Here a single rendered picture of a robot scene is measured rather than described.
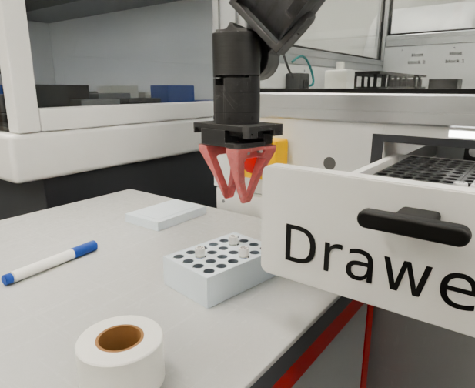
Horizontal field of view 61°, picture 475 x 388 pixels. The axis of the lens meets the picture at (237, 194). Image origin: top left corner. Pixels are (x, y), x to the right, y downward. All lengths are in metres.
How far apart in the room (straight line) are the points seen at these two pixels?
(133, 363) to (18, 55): 0.74
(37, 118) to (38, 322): 0.57
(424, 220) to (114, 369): 0.25
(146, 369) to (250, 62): 0.33
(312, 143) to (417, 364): 0.40
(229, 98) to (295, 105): 0.26
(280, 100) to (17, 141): 0.55
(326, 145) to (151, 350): 0.47
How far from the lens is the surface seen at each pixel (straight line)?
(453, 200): 0.33
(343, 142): 0.69
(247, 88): 0.48
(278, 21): 0.47
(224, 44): 0.49
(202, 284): 0.46
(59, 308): 0.51
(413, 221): 0.30
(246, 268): 0.49
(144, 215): 0.75
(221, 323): 0.45
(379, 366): 0.80
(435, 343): 0.75
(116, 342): 0.39
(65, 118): 1.01
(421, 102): 0.65
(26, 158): 0.97
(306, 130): 0.71
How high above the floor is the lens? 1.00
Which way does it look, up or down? 15 degrees down
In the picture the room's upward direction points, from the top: straight up
